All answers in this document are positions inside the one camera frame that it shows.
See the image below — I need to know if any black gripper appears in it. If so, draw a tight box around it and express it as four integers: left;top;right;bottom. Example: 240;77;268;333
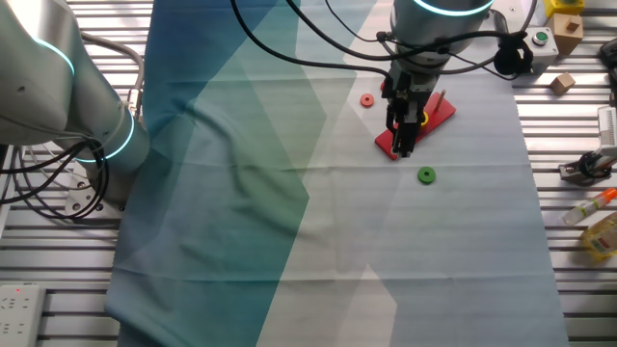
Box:
383;61;443;160

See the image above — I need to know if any red Hanoi peg board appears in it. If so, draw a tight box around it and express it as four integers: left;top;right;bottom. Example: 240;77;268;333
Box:
374;89;457;162

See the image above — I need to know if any grey box green button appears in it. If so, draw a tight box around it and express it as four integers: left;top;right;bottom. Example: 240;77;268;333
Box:
512;26;560;77

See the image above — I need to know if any small wooden cube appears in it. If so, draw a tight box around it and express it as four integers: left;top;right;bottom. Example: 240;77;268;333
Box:
550;71;577;96

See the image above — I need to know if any blue green white tablecloth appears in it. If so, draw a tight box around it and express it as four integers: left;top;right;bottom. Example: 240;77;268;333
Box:
104;0;571;347

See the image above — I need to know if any large wooden box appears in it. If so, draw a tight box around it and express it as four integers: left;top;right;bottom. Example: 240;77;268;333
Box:
546;13;585;56

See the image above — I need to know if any spray bottle orange cap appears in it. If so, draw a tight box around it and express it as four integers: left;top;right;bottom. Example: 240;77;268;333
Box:
561;187;617;226

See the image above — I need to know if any yellow box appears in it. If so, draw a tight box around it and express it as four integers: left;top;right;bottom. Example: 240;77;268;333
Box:
544;0;586;18

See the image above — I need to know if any black device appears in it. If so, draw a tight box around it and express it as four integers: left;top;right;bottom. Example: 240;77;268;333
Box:
599;38;617;89

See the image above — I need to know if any yellow oil bottle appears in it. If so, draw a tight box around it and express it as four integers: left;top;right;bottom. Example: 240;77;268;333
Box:
580;211;617;262

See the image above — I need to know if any grey base conduit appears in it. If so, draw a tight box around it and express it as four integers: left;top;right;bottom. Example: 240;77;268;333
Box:
79;31;147;118

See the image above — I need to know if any white power strip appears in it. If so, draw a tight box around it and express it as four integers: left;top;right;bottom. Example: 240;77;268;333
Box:
0;283;47;347

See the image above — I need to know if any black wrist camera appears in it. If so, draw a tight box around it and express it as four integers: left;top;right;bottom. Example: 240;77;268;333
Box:
494;31;535;76

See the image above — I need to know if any black camera cable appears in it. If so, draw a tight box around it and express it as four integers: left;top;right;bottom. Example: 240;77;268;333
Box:
285;0;513;64

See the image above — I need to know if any metal camera mount base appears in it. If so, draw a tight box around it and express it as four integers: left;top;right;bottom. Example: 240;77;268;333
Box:
558;146;617;187

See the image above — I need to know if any silver ribbed camera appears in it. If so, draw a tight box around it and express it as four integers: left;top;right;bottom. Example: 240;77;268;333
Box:
596;105;617;148

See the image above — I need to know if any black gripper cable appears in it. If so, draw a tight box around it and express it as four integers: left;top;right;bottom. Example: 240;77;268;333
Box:
229;0;394;81

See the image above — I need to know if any black base cable bundle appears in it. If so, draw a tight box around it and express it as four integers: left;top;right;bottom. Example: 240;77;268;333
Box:
0;138;111;222

